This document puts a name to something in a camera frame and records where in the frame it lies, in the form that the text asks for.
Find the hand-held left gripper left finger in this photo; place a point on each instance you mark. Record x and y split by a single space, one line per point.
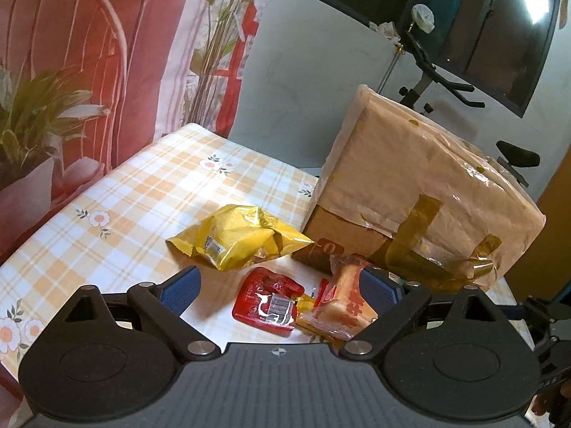
180 292

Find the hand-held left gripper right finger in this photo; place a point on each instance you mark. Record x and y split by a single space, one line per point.
379 292

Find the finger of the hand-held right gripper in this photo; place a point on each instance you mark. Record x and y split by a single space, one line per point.
533 310

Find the red printed cake packet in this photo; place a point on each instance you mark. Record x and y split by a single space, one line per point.
341 303

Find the yellow snack bag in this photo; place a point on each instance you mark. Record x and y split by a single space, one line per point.
236 232

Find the red snack packet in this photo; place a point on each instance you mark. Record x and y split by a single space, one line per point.
263 296

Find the person's right hand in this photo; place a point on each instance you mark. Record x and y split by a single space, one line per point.
555 403

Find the wooden door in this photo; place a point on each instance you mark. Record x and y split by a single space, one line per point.
557 240

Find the checkered floral tablecloth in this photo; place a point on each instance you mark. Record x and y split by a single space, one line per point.
134 196

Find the paper covered cardboard box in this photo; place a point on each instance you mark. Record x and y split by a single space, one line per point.
424 178

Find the black exercise bike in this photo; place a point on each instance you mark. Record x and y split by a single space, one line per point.
519 154

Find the thin metal rod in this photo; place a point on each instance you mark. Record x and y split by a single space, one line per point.
391 67

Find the printed curtain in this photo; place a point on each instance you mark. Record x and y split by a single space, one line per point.
89 53

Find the white crumpled plastic bag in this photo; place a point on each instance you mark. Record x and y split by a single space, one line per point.
387 31

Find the white round cover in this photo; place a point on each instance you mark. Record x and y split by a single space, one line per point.
423 15

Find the dark framed window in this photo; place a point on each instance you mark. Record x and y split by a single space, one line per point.
490 31

